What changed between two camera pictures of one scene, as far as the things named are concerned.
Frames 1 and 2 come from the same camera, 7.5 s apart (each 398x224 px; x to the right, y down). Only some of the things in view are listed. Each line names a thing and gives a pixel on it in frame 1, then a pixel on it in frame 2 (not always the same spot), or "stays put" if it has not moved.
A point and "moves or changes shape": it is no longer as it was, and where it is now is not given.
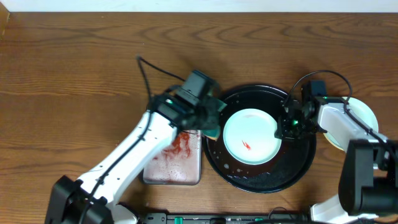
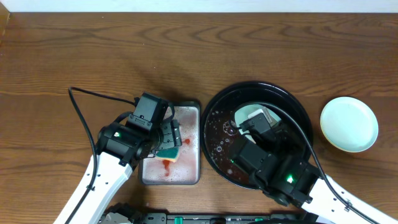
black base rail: [226, 218] stays put
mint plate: [249, 137] moves or changes shape
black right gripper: [283, 131] → [281, 135]
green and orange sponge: [212, 134] → [171, 155]
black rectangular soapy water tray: [180, 163] stays put
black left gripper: [209, 118] → [171, 135]
